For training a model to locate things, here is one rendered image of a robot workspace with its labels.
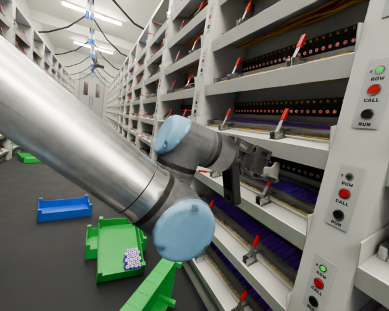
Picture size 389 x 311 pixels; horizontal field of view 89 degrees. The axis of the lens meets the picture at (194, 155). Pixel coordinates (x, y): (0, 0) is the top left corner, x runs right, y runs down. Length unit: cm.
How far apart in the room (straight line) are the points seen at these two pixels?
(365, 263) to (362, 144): 22
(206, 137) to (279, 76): 31
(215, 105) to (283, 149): 51
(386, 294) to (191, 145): 41
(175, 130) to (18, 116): 23
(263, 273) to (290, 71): 56
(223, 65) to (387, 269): 88
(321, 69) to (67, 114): 50
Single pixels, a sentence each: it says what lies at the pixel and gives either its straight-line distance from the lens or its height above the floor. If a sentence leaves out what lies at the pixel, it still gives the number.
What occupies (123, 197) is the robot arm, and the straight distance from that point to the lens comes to 26.
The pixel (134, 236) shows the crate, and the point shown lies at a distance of 123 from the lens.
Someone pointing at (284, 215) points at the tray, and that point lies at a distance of 59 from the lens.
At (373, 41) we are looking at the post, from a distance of 52.
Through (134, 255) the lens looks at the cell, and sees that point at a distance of 110.
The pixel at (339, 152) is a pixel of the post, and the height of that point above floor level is 73.
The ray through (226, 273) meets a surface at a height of 20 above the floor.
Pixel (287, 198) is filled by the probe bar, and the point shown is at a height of 58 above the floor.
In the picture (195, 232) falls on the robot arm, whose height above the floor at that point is 60.
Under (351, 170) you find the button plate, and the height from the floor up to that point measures 70.
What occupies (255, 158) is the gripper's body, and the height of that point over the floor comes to 68.
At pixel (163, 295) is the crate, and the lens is 102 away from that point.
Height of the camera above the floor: 74
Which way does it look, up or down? 8 degrees down
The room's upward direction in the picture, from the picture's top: 9 degrees clockwise
